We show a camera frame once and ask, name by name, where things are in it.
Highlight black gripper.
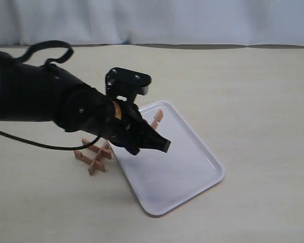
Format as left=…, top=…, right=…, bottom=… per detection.
left=86, top=100, right=171, bottom=155

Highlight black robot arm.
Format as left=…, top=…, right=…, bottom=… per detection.
left=0, top=51, right=171, bottom=155

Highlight white plastic tray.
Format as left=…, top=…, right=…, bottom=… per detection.
left=112, top=100, right=225, bottom=217

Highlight white backdrop curtain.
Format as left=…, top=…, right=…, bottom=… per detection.
left=0, top=1, right=304, bottom=46

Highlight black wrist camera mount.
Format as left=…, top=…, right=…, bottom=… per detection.
left=105, top=67, right=151, bottom=104

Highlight black cable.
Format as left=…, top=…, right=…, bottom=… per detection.
left=0, top=40, right=102, bottom=150

